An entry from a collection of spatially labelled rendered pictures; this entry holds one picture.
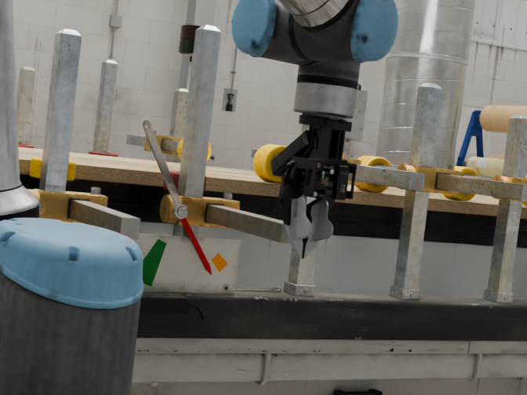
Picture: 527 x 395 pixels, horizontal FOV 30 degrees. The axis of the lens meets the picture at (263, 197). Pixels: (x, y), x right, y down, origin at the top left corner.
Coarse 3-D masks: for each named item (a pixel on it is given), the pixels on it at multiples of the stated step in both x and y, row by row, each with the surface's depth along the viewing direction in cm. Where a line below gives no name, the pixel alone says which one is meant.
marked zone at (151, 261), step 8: (160, 240) 171; (152, 248) 170; (160, 248) 171; (152, 256) 170; (160, 256) 171; (144, 264) 170; (152, 264) 171; (144, 272) 170; (152, 272) 171; (144, 280) 170; (152, 280) 171
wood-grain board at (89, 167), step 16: (80, 160) 207; (96, 160) 218; (112, 160) 231; (128, 160) 245; (144, 160) 261; (80, 176) 185; (96, 176) 186; (112, 176) 188; (128, 176) 189; (144, 176) 191; (160, 176) 192; (208, 176) 198; (224, 176) 209; (240, 176) 220; (256, 176) 233; (240, 192) 201; (256, 192) 203; (272, 192) 204; (368, 192) 216; (384, 192) 228; (400, 192) 241; (432, 208) 224; (448, 208) 227; (464, 208) 229; (480, 208) 231; (496, 208) 234
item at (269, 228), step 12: (216, 216) 171; (228, 216) 167; (240, 216) 163; (252, 216) 159; (264, 216) 161; (240, 228) 163; (252, 228) 159; (264, 228) 155; (276, 228) 152; (276, 240) 152; (288, 240) 151
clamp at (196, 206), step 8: (168, 200) 172; (184, 200) 172; (192, 200) 173; (200, 200) 174; (208, 200) 174; (216, 200) 175; (224, 200) 176; (160, 208) 175; (168, 208) 172; (192, 208) 173; (200, 208) 174; (168, 216) 172; (192, 216) 173; (200, 216) 174; (192, 224) 173; (200, 224) 174; (208, 224) 175; (216, 224) 176
